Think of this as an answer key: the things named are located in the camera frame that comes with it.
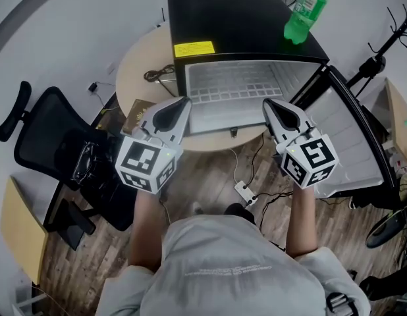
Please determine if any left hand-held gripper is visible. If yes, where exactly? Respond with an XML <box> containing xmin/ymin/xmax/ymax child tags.
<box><xmin>115</xmin><ymin>96</ymin><xmax>194</xmax><ymax>196</ymax></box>

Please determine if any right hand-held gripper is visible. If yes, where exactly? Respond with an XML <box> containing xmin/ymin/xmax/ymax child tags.
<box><xmin>262</xmin><ymin>97</ymin><xmax>341</xmax><ymax>189</ymax></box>

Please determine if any white wire fridge shelf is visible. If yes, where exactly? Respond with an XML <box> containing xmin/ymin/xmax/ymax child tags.
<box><xmin>187</xmin><ymin>61</ymin><xmax>285</xmax><ymax>106</ymax></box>

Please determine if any black mini fridge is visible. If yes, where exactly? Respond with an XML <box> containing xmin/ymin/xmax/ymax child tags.
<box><xmin>166</xmin><ymin>0</ymin><xmax>331</xmax><ymax>136</ymax></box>

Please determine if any person's right forearm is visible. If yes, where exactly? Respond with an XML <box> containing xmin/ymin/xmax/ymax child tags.
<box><xmin>285</xmin><ymin>184</ymin><xmax>320</xmax><ymax>260</ymax></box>

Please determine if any person's left forearm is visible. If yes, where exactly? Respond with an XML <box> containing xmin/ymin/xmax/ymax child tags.
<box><xmin>128</xmin><ymin>188</ymin><xmax>174</xmax><ymax>273</ymax></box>

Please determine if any mini fridge door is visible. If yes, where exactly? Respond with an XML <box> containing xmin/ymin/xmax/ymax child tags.
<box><xmin>290</xmin><ymin>64</ymin><xmax>400</xmax><ymax>201</ymax></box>

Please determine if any brown ornate book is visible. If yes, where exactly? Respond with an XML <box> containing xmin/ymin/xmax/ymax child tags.
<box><xmin>121</xmin><ymin>98</ymin><xmax>159</xmax><ymax>136</ymax></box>

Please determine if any round beige table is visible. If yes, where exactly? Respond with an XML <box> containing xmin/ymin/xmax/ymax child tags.
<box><xmin>115</xmin><ymin>24</ymin><xmax>274</xmax><ymax>153</ymax></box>

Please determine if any black headset device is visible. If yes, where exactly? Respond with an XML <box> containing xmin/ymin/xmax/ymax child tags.
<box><xmin>69</xmin><ymin>139</ymin><xmax>121</xmax><ymax>184</ymax></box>

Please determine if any white power strip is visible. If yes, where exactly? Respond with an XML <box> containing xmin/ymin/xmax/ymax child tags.
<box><xmin>233</xmin><ymin>180</ymin><xmax>258</xmax><ymax>207</ymax></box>

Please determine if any person's right leg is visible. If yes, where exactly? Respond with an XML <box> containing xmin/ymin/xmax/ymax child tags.
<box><xmin>223</xmin><ymin>202</ymin><xmax>258</xmax><ymax>226</ymax></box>

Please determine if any green plastic bottle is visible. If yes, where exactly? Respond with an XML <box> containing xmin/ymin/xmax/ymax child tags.
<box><xmin>283</xmin><ymin>0</ymin><xmax>331</xmax><ymax>45</ymax></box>

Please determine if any beige wooden furniture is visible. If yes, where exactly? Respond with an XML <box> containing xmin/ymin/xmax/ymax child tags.
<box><xmin>370</xmin><ymin>76</ymin><xmax>407</xmax><ymax>158</ymax></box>

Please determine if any black mesh office chair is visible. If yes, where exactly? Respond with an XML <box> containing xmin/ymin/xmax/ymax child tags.
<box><xmin>0</xmin><ymin>80</ymin><xmax>139</xmax><ymax>251</ymax></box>

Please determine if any black coat rack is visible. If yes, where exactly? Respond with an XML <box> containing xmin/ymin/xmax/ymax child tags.
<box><xmin>346</xmin><ymin>3</ymin><xmax>407</xmax><ymax>90</ymax></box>

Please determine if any black round floor stand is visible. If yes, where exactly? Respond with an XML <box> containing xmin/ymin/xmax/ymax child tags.
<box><xmin>366</xmin><ymin>207</ymin><xmax>407</xmax><ymax>249</ymax></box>

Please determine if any person's grey shirt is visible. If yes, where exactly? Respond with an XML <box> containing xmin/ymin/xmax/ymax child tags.
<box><xmin>95</xmin><ymin>213</ymin><xmax>373</xmax><ymax>316</ymax></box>

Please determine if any yellow wooden panel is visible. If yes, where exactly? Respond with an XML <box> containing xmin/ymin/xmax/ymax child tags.
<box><xmin>0</xmin><ymin>175</ymin><xmax>49</xmax><ymax>286</ymax></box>

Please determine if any black coiled cable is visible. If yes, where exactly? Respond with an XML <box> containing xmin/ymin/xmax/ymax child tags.
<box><xmin>143</xmin><ymin>63</ymin><xmax>176</xmax><ymax>95</ymax></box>

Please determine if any black power cable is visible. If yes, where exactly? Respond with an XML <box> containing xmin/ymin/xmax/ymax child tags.
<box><xmin>246</xmin><ymin>132</ymin><xmax>268</xmax><ymax>191</ymax></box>

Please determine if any white power cable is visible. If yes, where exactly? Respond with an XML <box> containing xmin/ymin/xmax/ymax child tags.
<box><xmin>229</xmin><ymin>147</ymin><xmax>241</xmax><ymax>186</ymax></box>

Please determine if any grey strap buckle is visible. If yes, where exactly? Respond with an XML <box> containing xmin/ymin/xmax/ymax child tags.
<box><xmin>325</xmin><ymin>291</ymin><xmax>358</xmax><ymax>316</ymax></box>

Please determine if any white shelf frame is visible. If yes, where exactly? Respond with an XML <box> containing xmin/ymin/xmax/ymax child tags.
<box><xmin>11</xmin><ymin>284</ymin><xmax>43</xmax><ymax>316</ymax></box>

